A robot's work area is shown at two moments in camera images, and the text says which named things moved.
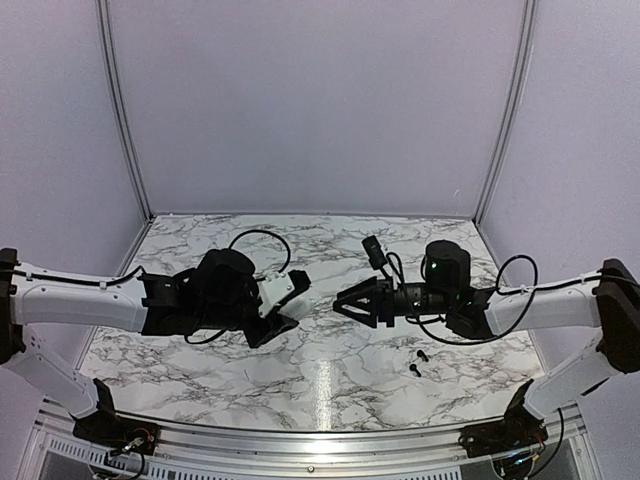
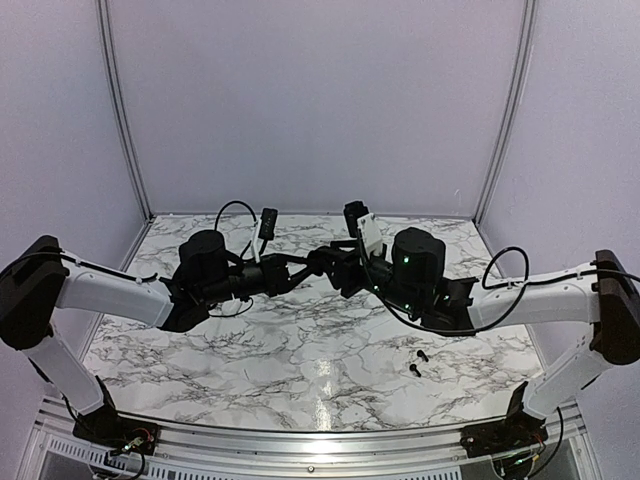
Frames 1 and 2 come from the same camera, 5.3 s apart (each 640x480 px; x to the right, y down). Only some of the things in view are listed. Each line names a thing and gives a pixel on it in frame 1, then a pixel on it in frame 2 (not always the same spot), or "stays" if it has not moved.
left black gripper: x=277 y=324 to x=277 y=276
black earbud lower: x=413 y=367 stays
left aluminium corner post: x=123 y=107 stays
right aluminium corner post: x=513 y=111 stays
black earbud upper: x=420 y=353 stays
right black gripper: x=384 y=310 to x=345 y=265
